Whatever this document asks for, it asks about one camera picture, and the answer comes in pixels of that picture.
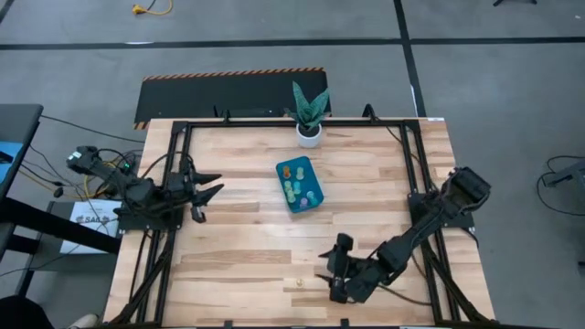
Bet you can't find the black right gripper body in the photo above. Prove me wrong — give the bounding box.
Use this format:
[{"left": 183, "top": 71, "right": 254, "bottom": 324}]
[{"left": 326, "top": 232, "right": 367, "bottom": 305}]

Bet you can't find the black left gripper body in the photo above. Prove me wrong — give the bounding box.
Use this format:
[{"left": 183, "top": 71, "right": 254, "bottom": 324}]
[{"left": 166, "top": 164, "right": 207, "bottom": 225}]

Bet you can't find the blue plastic basket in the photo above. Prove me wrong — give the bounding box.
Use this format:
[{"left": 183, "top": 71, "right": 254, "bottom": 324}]
[{"left": 275, "top": 155, "right": 325, "bottom": 215}]

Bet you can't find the black hazard-striped floor mat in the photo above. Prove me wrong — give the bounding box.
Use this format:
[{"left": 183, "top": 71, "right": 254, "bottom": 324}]
[{"left": 133, "top": 67, "right": 331, "bottom": 132}]

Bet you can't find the white printed box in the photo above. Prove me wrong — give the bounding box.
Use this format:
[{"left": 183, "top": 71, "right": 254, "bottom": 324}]
[{"left": 58, "top": 199, "right": 122, "bottom": 256}]

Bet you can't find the white plant pot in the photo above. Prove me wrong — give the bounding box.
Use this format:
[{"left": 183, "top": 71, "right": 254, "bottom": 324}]
[{"left": 295, "top": 122, "right": 323, "bottom": 149}]

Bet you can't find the green leafy plant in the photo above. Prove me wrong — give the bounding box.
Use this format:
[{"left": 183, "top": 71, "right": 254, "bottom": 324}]
[{"left": 285, "top": 80, "right": 331, "bottom": 133}]

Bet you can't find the black metal beam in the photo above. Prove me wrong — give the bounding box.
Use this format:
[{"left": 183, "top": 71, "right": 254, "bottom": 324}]
[{"left": 0, "top": 196, "right": 122, "bottom": 255}]

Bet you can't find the person's shoe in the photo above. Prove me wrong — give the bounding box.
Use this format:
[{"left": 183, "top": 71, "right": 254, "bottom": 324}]
[{"left": 68, "top": 313, "right": 100, "bottom": 329}]

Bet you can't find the blue panel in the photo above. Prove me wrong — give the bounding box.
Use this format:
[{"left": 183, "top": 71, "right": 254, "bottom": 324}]
[{"left": 0, "top": 141, "right": 25, "bottom": 184}]

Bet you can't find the black desk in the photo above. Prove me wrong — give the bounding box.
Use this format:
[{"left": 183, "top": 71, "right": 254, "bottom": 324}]
[{"left": 0, "top": 103, "right": 45, "bottom": 197}]

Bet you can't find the person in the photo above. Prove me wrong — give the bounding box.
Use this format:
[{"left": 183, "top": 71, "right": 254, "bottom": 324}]
[{"left": 0, "top": 295, "right": 57, "bottom": 329}]

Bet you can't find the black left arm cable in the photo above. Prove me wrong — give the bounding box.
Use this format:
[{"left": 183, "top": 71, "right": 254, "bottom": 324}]
[{"left": 140, "top": 150, "right": 193, "bottom": 180}]

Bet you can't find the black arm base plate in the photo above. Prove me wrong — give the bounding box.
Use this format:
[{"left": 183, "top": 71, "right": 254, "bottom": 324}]
[
  {"left": 408, "top": 190, "right": 475, "bottom": 230},
  {"left": 117, "top": 205, "right": 185, "bottom": 231}
]

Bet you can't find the black aluminium table frame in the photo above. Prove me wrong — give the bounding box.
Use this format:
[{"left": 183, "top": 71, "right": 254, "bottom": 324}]
[{"left": 107, "top": 103, "right": 495, "bottom": 329}]

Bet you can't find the yellow extension cord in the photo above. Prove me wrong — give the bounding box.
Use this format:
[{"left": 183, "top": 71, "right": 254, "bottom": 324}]
[{"left": 131, "top": 0, "right": 175, "bottom": 16}]

